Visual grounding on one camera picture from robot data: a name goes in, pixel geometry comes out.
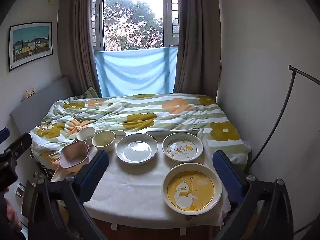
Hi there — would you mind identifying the green striped pillow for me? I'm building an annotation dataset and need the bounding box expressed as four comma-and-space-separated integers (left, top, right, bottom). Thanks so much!
75, 87, 99, 99

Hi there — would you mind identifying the window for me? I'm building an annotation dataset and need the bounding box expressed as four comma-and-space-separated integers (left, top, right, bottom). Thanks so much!
91, 0, 180, 53

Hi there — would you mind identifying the small white bowl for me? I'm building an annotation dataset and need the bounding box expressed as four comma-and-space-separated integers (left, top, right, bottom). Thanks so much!
76, 127, 97, 142

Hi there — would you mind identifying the black lamp stand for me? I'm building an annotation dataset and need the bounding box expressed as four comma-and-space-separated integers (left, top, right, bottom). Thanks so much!
246, 65, 320, 173

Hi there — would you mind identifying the light blue cloth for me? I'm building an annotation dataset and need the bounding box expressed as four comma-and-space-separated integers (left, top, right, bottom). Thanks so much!
94, 46, 178, 97

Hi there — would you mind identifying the grey headboard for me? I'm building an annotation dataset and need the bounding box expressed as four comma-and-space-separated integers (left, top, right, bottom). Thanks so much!
9, 77, 73, 133

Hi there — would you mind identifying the plain white plate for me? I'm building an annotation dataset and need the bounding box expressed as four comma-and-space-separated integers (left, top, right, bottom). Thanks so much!
116, 133, 158, 165

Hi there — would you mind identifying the brown curtain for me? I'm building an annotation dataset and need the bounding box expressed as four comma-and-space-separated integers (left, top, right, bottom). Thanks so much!
57, 0, 102, 98
174, 0, 222, 98

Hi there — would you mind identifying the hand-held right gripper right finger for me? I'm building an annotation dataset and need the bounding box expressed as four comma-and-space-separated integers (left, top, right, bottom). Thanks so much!
212, 151, 295, 240

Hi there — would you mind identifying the pink square bowl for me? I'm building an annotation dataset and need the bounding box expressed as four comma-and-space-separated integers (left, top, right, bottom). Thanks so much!
59, 140, 90, 169

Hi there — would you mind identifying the cream bowl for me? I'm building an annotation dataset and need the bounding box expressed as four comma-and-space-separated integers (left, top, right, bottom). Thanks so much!
91, 130, 116, 152

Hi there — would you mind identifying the person's left hand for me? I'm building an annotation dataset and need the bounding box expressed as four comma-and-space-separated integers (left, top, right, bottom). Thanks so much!
4, 199, 23, 233

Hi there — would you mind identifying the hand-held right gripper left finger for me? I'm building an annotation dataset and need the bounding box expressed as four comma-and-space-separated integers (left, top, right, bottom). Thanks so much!
27, 151, 110, 240

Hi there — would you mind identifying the framed houses picture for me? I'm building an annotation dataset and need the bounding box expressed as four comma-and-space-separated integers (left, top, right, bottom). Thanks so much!
8, 22, 53, 72

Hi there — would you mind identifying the small duck print plate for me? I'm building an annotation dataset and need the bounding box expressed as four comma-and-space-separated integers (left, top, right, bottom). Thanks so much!
162, 132, 204, 162

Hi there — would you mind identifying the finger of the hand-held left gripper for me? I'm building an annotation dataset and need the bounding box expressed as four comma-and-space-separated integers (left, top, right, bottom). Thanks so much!
4, 133, 32, 161
0, 127, 10, 144

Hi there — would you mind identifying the stack of white plates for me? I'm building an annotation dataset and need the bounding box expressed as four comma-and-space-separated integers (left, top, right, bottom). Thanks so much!
161, 163, 222, 215

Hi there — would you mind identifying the floral white tablecloth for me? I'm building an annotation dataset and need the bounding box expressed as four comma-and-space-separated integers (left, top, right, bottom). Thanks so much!
51, 129, 232, 227

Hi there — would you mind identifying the floral striped blanket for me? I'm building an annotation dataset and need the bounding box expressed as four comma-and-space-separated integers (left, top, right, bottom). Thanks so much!
29, 94, 252, 173

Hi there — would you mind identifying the white cable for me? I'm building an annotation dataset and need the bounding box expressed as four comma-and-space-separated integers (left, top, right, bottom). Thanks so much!
30, 124, 54, 160

